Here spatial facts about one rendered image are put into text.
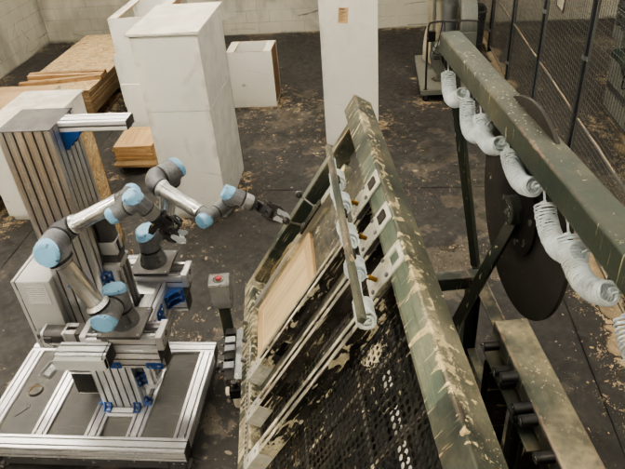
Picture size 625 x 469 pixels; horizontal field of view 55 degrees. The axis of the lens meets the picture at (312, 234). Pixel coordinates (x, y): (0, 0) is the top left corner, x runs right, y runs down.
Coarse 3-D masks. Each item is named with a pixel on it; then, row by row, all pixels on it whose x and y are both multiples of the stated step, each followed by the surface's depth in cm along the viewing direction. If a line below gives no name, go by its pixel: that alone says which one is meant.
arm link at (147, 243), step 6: (150, 222) 335; (138, 228) 332; (144, 228) 331; (138, 234) 329; (144, 234) 328; (150, 234) 328; (156, 234) 333; (138, 240) 331; (144, 240) 329; (150, 240) 330; (156, 240) 333; (162, 240) 338; (144, 246) 331; (150, 246) 332; (156, 246) 334; (144, 252) 334; (150, 252) 334
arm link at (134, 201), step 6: (126, 192) 243; (132, 192) 241; (138, 192) 242; (126, 198) 240; (132, 198) 240; (138, 198) 242; (144, 198) 244; (126, 204) 242; (132, 204) 242; (138, 204) 242; (144, 204) 244; (150, 204) 246; (126, 210) 244; (132, 210) 244; (138, 210) 245; (144, 210) 245; (150, 210) 246
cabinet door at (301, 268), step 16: (304, 240) 301; (304, 256) 293; (288, 272) 306; (304, 272) 285; (272, 288) 319; (288, 288) 296; (304, 288) 276; (272, 304) 310; (288, 304) 287; (272, 320) 300; (272, 336) 291
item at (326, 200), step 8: (344, 168) 283; (344, 176) 284; (328, 192) 290; (328, 200) 291; (320, 208) 294; (320, 216) 296; (312, 224) 299; (304, 232) 301; (296, 240) 306; (296, 248) 306; (288, 256) 309; (280, 264) 315; (280, 272) 314; (272, 280) 317; (264, 288) 323; (264, 296) 322; (256, 304) 326
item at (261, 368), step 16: (368, 192) 228; (352, 208) 236; (368, 208) 232; (336, 256) 243; (320, 272) 252; (336, 272) 248; (320, 288) 252; (304, 304) 257; (288, 320) 263; (304, 320) 262; (288, 336) 266; (272, 352) 271; (256, 368) 276; (272, 368) 277
